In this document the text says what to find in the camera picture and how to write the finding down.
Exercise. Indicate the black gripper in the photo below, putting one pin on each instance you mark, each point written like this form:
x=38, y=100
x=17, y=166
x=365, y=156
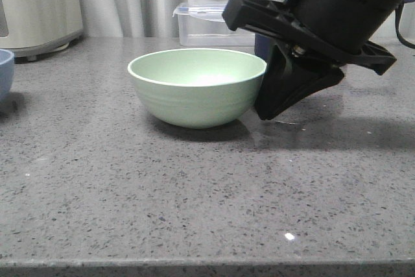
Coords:
x=339, y=30

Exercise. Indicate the green bowl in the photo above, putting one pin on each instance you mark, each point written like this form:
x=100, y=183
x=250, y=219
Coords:
x=199, y=87

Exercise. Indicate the blue bowl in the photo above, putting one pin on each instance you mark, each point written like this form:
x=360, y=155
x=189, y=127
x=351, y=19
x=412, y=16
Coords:
x=7, y=72

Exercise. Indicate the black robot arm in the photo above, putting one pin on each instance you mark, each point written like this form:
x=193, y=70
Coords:
x=310, y=41

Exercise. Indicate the blue saucepan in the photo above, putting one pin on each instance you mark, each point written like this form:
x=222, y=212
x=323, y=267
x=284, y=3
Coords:
x=400, y=26

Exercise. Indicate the clear plastic food container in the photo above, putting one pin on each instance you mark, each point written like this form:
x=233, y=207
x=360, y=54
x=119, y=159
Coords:
x=201, y=24

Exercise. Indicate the white kitchen appliance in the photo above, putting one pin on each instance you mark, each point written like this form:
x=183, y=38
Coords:
x=33, y=27

